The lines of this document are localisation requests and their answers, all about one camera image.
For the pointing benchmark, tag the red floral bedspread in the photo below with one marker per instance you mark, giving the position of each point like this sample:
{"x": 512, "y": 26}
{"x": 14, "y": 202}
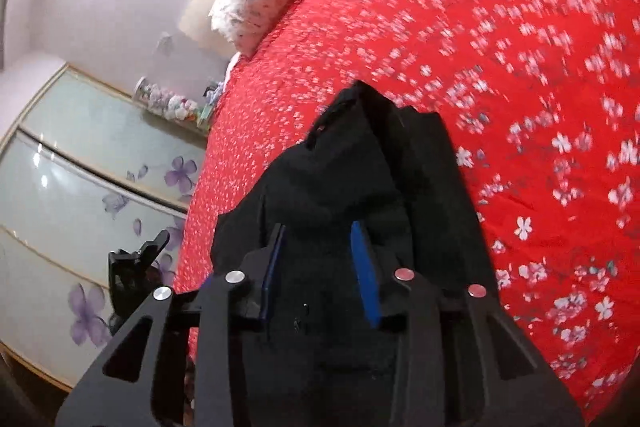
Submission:
{"x": 450, "y": 57}

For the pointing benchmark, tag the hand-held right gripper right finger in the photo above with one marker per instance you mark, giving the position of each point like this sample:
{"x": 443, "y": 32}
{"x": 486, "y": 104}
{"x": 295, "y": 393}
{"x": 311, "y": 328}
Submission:
{"x": 367, "y": 279}

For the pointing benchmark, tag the tube of plush toys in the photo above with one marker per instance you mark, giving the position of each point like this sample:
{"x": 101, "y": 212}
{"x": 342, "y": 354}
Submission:
{"x": 165, "y": 100}

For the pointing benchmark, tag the black pants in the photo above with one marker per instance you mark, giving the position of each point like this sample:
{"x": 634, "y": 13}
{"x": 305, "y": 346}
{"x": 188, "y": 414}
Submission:
{"x": 325, "y": 187}

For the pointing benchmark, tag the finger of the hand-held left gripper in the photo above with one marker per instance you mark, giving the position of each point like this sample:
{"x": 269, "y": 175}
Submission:
{"x": 154, "y": 247}

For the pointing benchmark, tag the wardrobe with purple flower doors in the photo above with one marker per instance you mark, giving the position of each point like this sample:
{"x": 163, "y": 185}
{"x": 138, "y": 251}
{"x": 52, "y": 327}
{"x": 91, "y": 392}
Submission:
{"x": 75, "y": 187}

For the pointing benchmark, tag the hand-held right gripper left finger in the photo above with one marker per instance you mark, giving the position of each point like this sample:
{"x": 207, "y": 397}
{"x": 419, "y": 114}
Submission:
{"x": 273, "y": 279}

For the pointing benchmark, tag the white wall socket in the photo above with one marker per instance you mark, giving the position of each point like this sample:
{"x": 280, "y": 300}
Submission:
{"x": 165, "y": 44}

